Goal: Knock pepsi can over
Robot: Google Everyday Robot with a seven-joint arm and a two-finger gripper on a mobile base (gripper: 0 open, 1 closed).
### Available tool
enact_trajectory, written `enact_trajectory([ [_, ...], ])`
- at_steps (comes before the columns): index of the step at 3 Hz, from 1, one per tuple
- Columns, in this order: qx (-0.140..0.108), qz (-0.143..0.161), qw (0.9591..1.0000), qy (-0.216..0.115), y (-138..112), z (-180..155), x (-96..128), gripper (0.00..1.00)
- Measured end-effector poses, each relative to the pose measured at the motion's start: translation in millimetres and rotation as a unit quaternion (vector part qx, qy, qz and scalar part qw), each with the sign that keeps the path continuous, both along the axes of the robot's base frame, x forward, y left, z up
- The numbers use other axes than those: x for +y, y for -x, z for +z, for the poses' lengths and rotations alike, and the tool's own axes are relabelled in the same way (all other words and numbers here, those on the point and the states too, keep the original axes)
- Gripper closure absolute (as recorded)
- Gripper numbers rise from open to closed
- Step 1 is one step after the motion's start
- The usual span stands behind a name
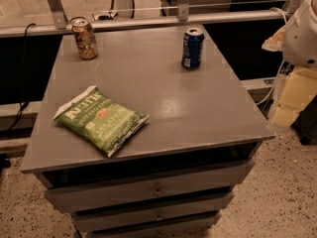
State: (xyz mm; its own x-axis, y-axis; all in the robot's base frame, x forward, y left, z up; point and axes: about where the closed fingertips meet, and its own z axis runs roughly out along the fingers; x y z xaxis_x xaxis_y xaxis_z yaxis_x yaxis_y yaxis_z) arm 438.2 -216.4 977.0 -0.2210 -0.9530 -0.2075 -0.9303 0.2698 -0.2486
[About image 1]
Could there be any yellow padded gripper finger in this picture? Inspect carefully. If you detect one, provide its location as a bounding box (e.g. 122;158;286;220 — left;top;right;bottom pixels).
262;27;285;52
270;66;317;128

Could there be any blue pepsi can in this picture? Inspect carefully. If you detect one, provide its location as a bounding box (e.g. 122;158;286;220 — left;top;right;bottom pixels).
181;28;204;70

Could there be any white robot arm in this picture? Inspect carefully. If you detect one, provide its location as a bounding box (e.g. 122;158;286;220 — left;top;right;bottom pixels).
262;0;317;128

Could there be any brown patterned soda can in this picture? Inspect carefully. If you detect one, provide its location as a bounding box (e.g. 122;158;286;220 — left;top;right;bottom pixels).
71;17;98;60

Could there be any grey drawer cabinet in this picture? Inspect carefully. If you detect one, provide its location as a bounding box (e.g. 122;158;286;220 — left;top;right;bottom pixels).
20;24;276;238

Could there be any green jalapeno chip bag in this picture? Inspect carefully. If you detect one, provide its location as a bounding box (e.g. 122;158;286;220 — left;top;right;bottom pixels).
53;85;149;158

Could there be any bottom grey drawer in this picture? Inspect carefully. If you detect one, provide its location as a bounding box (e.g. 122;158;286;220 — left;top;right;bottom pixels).
86;211;220;238

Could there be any grey drawer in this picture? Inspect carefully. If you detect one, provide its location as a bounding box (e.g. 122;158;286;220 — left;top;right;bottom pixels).
45;159;255;213
72;189;234;232
86;211;220;238

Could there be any grey metal railing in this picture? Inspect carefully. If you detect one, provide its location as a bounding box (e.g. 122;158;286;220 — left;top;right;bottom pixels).
0;0;303;38

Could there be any middle grey drawer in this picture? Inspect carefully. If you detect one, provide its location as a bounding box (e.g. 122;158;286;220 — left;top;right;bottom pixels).
72;189;234;232

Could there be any top grey drawer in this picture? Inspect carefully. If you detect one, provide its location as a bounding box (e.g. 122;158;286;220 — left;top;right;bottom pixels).
45;159;255;213

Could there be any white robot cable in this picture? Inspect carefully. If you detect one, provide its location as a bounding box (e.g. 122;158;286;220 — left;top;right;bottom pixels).
256;7;289;107

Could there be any black hanging cable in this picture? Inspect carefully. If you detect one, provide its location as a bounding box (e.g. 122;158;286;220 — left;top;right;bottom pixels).
0;22;37;141

